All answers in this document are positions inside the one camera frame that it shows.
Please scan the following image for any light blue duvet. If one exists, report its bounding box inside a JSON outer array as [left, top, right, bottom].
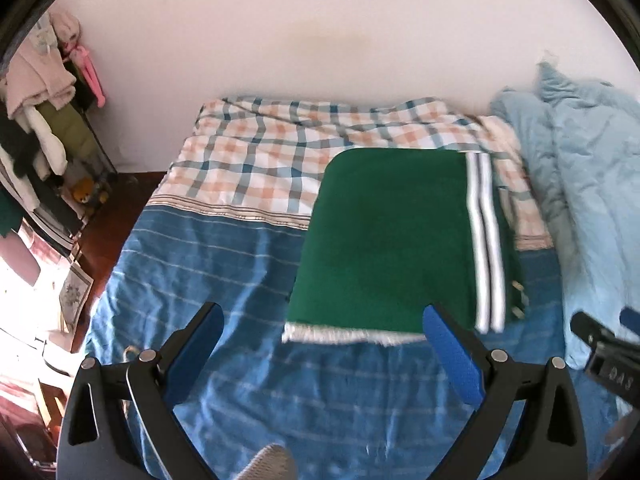
[[489, 62, 640, 372]]

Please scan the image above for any yellow stuffed toy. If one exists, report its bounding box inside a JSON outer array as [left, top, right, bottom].
[[70, 177, 98, 208]]

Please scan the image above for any framed picture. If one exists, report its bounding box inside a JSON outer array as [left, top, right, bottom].
[[58, 265, 94, 333]]

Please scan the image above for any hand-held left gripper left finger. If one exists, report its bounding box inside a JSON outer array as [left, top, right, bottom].
[[56, 302, 226, 480]]

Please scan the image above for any pink clothes hanger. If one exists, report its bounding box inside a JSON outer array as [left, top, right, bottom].
[[62, 42, 107, 108]]

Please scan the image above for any white hanging garment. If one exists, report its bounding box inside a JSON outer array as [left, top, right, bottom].
[[20, 105, 68, 176]]

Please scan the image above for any green garment with white stripes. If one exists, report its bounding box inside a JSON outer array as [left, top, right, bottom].
[[281, 149, 527, 347]]

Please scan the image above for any black metal clothes rack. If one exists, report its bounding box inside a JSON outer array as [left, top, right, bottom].
[[60, 55, 120, 221]]

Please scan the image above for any dark green hanging garment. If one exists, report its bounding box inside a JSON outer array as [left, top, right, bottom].
[[0, 192, 23, 238]]

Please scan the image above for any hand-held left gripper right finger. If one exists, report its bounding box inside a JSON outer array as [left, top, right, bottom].
[[422, 304, 590, 480]]

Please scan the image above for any olive green hanging garment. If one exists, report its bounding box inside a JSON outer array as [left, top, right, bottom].
[[37, 102, 98, 161]]

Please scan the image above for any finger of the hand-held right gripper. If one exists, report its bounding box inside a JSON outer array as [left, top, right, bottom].
[[618, 307, 640, 335], [571, 311, 622, 350]]

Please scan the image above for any blue striped checked bed sheet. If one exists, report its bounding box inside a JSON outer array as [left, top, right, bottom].
[[82, 95, 626, 480]]

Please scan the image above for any pink hanging sweater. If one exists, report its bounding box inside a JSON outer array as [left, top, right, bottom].
[[4, 47, 77, 117]]

